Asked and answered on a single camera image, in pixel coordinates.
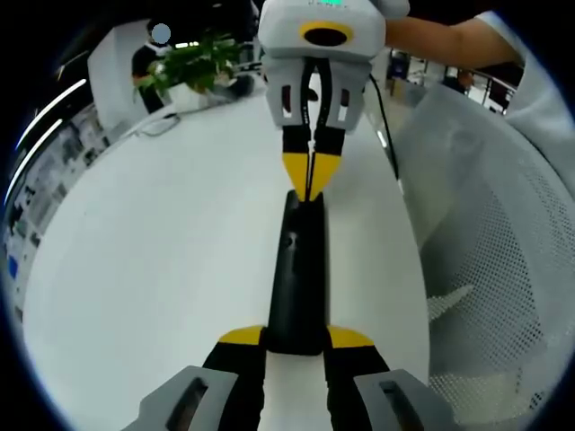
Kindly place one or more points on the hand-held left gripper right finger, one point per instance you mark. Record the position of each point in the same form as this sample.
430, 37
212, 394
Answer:
355, 381

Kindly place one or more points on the black remote control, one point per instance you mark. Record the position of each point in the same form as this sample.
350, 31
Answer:
298, 278

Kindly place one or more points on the green potted plant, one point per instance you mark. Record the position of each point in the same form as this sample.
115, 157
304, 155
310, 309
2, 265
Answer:
197, 67

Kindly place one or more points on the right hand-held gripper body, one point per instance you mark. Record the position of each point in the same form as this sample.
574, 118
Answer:
283, 27

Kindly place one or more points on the ceiling light strip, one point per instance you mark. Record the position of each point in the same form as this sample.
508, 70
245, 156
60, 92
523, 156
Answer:
31, 157
49, 108

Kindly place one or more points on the white mesh office chair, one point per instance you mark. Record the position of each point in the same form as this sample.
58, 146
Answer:
494, 251

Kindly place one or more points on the black round object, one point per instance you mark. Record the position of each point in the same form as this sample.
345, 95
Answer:
242, 85

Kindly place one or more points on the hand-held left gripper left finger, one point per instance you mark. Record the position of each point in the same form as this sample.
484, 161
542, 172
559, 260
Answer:
224, 381

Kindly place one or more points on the person's white shirt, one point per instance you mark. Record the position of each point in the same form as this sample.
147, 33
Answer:
539, 90

